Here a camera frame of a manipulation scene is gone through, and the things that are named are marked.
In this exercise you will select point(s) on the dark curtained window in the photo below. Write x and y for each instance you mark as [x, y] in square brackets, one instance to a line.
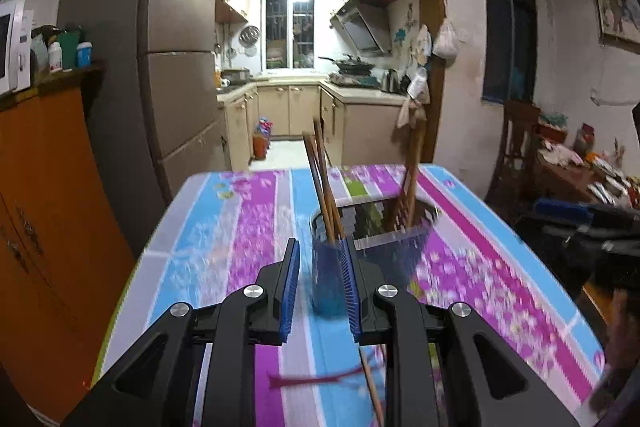
[507, 37]

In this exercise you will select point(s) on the red oil bottle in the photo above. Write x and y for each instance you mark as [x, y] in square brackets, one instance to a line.
[260, 147]

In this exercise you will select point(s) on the beige hanging cloth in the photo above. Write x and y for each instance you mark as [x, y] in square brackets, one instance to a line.
[412, 114]

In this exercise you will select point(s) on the white hanging plastic bag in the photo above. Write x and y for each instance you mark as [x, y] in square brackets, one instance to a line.
[446, 42]

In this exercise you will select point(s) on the barred kitchen window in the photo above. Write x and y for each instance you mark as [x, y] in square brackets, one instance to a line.
[277, 22]

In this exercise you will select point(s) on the steel range hood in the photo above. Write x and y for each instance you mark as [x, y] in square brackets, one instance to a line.
[362, 29]

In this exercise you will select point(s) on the floral striped tablecloth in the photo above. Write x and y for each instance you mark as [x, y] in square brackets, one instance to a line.
[225, 232]

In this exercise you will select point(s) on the beige kitchen base cabinets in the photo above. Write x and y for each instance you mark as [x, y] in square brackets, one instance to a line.
[300, 109]

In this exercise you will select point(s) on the framed wall picture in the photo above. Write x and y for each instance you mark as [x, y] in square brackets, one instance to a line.
[617, 14]

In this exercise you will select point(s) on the hanging metal strainer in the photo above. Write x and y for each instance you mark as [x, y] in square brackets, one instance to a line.
[249, 36]

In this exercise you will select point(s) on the dark wooden chair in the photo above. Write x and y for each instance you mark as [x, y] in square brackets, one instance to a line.
[517, 127]

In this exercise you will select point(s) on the white bottle red cap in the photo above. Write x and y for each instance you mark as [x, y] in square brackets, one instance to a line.
[55, 59]

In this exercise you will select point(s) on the pink cloth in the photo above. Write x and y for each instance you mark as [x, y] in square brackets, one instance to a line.
[562, 154]

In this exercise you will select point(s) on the grey refrigerator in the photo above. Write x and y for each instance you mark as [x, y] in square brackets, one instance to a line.
[175, 107]

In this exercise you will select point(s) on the black wok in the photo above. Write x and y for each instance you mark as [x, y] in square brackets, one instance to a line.
[352, 67]

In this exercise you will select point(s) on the white hanging towel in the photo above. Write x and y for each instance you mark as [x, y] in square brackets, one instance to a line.
[417, 83]

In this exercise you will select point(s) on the orange wooden cabinet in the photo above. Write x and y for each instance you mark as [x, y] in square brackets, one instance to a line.
[45, 207]

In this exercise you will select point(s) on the blue metal utensil holder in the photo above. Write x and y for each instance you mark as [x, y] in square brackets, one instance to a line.
[390, 252]

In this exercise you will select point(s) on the steel electric kettle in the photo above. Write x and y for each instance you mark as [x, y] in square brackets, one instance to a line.
[390, 81]

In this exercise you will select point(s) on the gas stove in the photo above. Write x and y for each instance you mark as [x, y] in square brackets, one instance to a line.
[350, 81]

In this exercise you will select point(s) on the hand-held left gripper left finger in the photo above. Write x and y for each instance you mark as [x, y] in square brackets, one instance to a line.
[290, 297]

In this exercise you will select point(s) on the white yellow hanging mitt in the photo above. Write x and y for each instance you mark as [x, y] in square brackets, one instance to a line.
[422, 43]

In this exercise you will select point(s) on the green container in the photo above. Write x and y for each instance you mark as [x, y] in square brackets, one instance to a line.
[70, 49]

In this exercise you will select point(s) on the person's right forearm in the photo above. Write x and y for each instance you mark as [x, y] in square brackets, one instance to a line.
[620, 332]

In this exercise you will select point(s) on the white microwave oven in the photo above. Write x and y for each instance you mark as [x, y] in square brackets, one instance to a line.
[10, 52]

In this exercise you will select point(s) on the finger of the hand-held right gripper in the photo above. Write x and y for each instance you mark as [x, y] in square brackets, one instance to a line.
[580, 239]
[560, 210]

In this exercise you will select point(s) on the dark wooden side table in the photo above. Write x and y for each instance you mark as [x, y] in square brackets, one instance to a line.
[555, 174]

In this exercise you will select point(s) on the steel cooking pot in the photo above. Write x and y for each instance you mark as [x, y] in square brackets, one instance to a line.
[236, 76]

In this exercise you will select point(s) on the white jar blue label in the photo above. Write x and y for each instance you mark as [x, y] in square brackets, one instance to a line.
[84, 56]

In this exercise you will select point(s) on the glass jar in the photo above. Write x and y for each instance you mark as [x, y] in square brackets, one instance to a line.
[584, 141]

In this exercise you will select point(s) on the red plastic basket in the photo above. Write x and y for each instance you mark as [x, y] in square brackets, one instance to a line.
[552, 132]

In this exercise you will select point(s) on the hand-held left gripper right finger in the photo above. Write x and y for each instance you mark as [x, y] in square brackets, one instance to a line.
[351, 302]

